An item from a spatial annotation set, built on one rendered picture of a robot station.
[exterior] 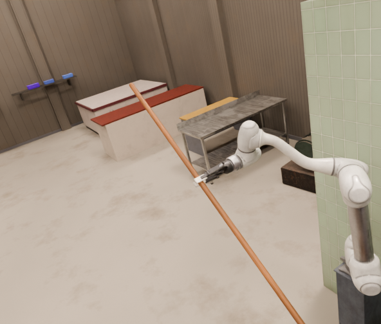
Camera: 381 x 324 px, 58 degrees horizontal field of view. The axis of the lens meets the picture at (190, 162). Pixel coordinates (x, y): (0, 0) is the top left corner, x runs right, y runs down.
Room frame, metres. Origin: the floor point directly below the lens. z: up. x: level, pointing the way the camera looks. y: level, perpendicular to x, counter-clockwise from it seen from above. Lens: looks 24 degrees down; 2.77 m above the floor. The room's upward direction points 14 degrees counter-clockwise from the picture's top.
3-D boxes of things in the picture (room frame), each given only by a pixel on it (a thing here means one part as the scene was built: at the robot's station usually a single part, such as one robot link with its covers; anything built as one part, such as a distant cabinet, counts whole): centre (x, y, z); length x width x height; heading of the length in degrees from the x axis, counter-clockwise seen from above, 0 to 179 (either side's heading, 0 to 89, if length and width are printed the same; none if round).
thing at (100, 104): (10.23, 1.55, 0.43); 2.29 x 1.85 x 0.86; 116
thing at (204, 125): (5.70, -0.93, 0.49); 1.89 x 0.72 x 0.98; 116
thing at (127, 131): (7.97, 0.62, 0.45); 2.64 x 0.85 x 0.90; 116
